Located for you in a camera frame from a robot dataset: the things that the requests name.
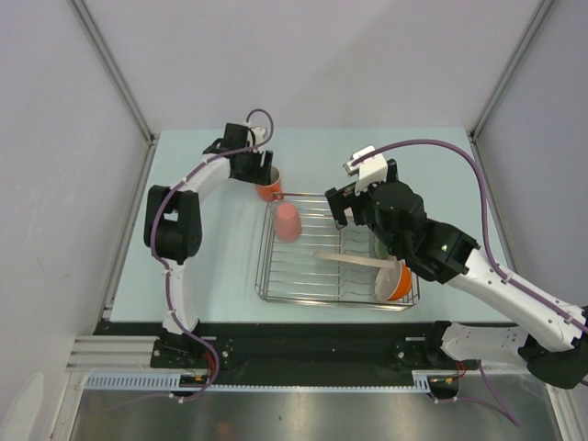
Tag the beige pink floral plate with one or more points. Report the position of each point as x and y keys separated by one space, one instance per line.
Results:
x=357 y=260

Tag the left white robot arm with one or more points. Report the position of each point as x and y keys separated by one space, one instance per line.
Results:
x=173 y=230

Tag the green ceramic bowl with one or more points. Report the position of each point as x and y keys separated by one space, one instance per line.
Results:
x=380 y=250

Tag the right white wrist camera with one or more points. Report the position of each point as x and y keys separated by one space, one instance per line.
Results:
x=372 y=170

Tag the pink plastic cup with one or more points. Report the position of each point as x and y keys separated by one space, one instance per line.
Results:
x=287 y=223

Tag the white slotted cable duct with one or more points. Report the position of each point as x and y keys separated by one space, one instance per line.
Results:
x=186 y=383

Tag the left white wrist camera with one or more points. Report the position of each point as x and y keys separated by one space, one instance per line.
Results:
x=257 y=135

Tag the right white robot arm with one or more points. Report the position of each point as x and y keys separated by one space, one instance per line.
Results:
x=548 y=336

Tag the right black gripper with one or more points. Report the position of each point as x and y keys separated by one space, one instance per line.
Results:
x=339 y=200

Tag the orange ceramic mug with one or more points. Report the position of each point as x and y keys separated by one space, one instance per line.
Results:
x=272 y=191

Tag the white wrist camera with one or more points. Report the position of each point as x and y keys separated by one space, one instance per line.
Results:
x=257 y=135
x=372 y=170

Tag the aluminium frame profile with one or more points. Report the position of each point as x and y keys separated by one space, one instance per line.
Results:
x=94 y=353

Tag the chrome wire dish rack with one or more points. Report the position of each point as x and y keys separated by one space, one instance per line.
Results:
x=294 y=273

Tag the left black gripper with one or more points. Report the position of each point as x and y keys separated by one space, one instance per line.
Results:
x=260 y=175

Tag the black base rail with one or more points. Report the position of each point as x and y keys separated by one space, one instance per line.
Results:
x=295 y=354

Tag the orange and white bowl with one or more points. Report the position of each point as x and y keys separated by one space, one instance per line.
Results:
x=394 y=282

